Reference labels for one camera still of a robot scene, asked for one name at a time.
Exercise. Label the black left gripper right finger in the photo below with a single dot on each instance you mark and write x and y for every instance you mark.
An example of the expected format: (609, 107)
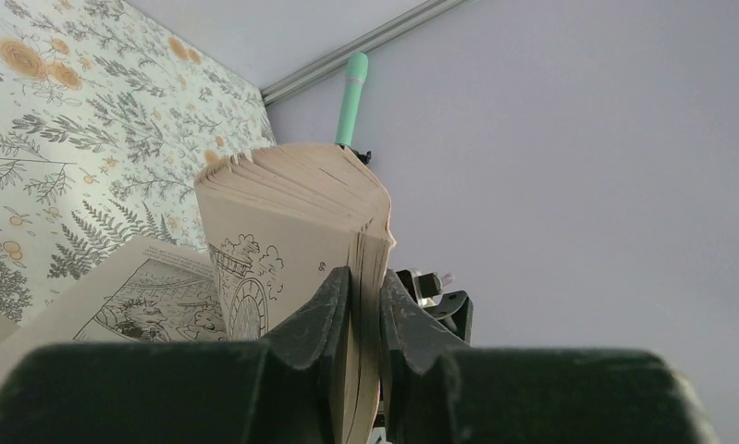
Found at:
(439, 389)

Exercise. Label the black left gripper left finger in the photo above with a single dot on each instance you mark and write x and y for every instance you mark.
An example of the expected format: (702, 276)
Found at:
(285, 387)

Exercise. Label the orange paperback book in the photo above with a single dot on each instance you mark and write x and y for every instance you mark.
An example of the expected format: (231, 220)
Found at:
(276, 223)

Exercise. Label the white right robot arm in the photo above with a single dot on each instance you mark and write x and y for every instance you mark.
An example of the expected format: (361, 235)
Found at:
(452, 309)

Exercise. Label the black tripod stand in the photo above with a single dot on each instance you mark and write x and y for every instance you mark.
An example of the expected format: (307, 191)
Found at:
(365, 158)

